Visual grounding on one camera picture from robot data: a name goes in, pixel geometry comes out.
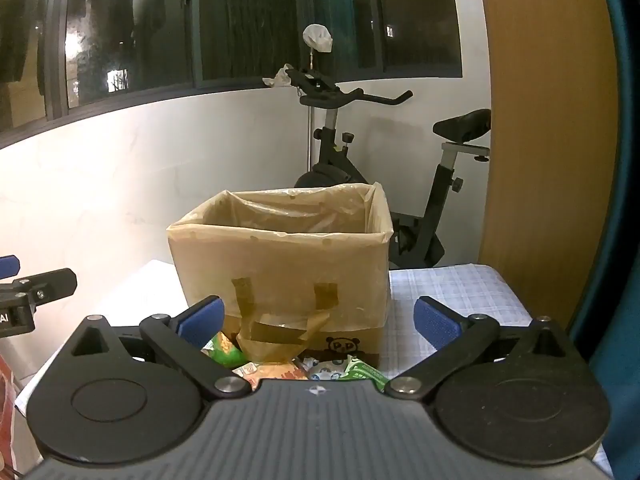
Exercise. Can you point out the metal pole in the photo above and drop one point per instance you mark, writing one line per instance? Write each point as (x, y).
(310, 135)

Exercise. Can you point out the black exercise bike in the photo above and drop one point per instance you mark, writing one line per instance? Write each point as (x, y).
(430, 220)

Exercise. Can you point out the green striped snack packet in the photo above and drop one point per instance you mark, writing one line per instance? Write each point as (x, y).
(365, 372)

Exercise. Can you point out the checked white tablecloth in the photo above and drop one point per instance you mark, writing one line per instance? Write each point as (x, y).
(450, 280)

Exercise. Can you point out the red patterned bag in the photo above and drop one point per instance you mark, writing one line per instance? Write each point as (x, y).
(5, 410)

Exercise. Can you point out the brown cardboard box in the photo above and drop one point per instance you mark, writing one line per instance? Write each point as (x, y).
(350, 345)

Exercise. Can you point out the tan snack packet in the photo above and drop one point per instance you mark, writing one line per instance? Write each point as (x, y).
(275, 374)

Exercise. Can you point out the wooden door panel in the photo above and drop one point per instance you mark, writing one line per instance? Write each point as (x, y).
(545, 135)

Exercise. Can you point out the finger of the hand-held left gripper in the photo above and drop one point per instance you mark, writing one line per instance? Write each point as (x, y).
(9, 266)
(50, 282)

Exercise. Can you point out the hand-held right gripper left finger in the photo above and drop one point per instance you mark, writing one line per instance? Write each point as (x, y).
(202, 319)

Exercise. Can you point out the dark window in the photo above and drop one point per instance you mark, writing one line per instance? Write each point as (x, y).
(240, 25)

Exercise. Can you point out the hanging white cloth cap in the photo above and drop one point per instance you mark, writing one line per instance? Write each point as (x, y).
(317, 37)

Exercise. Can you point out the blue white snack packet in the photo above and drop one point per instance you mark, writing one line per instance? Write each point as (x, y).
(322, 369)

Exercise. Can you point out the crumpled white plastic bag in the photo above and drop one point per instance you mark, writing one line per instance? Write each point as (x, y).
(279, 76)

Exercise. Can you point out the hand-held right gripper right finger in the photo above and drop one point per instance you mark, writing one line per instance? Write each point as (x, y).
(436, 325)

